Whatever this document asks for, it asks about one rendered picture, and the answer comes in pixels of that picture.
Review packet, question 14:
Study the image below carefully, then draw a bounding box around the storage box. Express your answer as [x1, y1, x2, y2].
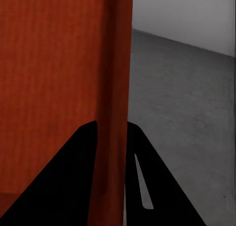
[0, 0, 133, 226]

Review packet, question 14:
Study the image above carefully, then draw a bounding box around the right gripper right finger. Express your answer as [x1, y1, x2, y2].
[125, 122, 206, 226]

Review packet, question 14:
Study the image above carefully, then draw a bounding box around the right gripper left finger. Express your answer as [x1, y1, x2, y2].
[0, 121, 98, 226]

